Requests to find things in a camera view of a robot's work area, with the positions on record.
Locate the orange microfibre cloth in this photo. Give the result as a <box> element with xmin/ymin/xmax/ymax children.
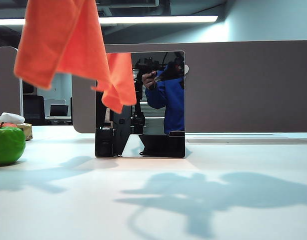
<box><xmin>13</xmin><ymin>0</ymin><xmax>113</xmax><ymax>92</ymax></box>

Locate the square frameless table mirror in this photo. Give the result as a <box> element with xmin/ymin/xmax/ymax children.
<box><xmin>94</xmin><ymin>50</ymin><xmax>186</xmax><ymax>159</ymax></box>

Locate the open background laptop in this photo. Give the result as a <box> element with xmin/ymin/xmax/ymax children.
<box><xmin>49</xmin><ymin>104</ymin><xmax>70</xmax><ymax>118</ymax></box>

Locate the white background desk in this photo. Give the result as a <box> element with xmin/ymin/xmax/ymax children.
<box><xmin>44</xmin><ymin>115</ymin><xmax>73</xmax><ymax>126</ymax></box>

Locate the long grey desk partition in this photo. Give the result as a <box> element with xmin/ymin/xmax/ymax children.
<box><xmin>71</xmin><ymin>39</ymin><xmax>307</xmax><ymax>134</ymax></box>

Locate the long ceiling light strip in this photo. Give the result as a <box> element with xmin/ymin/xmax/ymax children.
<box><xmin>0</xmin><ymin>15</ymin><xmax>219</xmax><ymax>27</ymax></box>

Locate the black high-back office chair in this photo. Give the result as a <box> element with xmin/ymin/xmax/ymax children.
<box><xmin>22</xmin><ymin>95</ymin><xmax>47</xmax><ymax>126</ymax></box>

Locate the gold brown packet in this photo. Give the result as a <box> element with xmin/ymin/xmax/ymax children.
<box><xmin>17</xmin><ymin>123</ymin><xmax>34</xmax><ymax>142</ymax></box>

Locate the black background monitor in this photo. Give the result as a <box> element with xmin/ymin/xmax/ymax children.
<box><xmin>22</xmin><ymin>81</ymin><xmax>38</xmax><ymax>95</ymax></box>

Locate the orange round object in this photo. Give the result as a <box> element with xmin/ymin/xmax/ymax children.
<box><xmin>0</xmin><ymin>121</ymin><xmax>19</xmax><ymax>130</ymax></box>

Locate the green artificial apple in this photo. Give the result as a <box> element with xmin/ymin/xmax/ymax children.
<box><xmin>0</xmin><ymin>121</ymin><xmax>27</xmax><ymax>167</ymax></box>

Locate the narrow grey desk partition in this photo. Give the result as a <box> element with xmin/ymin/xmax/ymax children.
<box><xmin>0</xmin><ymin>46</ymin><xmax>24</xmax><ymax>121</ymax></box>

